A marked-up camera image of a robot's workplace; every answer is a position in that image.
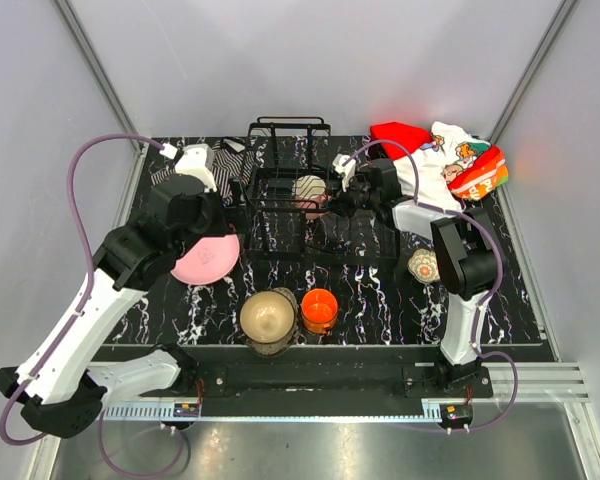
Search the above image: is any pink ceramic mug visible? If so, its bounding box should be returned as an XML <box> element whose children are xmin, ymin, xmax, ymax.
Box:
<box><xmin>292</xmin><ymin>175</ymin><xmax>328</xmax><ymax>221</ymax></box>

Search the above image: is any black metal dish rack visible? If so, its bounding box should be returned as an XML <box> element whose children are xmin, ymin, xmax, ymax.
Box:
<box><xmin>244</xmin><ymin>116</ymin><xmax>401</xmax><ymax>266</ymax></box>

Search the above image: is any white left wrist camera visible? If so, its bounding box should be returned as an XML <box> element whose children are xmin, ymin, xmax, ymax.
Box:
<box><xmin>174</xmin><ymin>144</ymin><xmax>217</xmax><ymax>192</ymax></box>

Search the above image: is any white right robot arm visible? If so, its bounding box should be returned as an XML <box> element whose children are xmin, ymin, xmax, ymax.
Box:
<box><xmin>328</xmin><ymin>155</ymin><xmax>503</xmax><ymax>397</ymax></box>

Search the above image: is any pink round plate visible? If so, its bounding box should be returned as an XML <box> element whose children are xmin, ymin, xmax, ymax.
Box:
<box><xmin>171</xmin><ymin>234</ymin><xmax>240</xmax><ymax>286</ymax></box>

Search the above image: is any flower-shaped patterned dish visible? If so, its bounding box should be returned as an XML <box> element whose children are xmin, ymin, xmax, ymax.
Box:
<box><xmin>407</xmin><ymin>249</ymin><xmax>441</xmax><ymax>284</ymax></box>

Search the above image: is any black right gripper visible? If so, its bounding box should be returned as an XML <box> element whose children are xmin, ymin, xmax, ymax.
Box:
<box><xmin>321</xmin><ymin>174</ymin><xmax>380</xmax><ymax>220</ymax></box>

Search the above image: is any white red cartoon garment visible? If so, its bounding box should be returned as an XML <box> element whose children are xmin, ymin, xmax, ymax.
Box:
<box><xmin>370</xmin><ymin>121</ymin><xmax>509</xmax><ymax>211</ymax></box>

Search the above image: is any orange plastic cup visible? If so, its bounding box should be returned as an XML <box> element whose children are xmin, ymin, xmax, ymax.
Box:
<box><xmin>300</xmin><ymin>288</ymin><xmax>339</xmax><ymax>334</ymax></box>

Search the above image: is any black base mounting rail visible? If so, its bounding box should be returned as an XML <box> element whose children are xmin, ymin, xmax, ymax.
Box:
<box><xmin>185</xmin><ymin>345</ymin><xmax>494</xmax><ymax>421</ymax></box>

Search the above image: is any beige speckled bowl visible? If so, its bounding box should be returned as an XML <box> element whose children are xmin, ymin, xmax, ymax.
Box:
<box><xmin>239</xmin><ymin>291</ymin><xmax>295</xmax><ymax>343</ymax></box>

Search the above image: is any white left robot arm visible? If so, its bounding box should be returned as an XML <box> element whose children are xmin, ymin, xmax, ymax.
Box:
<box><xmin>0</xmin><ymin>174</ymin><xmax>229</xmax><ymax>439</ymax></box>

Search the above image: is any black white striped cloth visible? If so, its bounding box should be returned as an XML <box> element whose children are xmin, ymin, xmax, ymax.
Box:
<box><xmin>150</xmin><ymin>137</ymin><xmax>255</xmax><ymax>206</ymax></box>

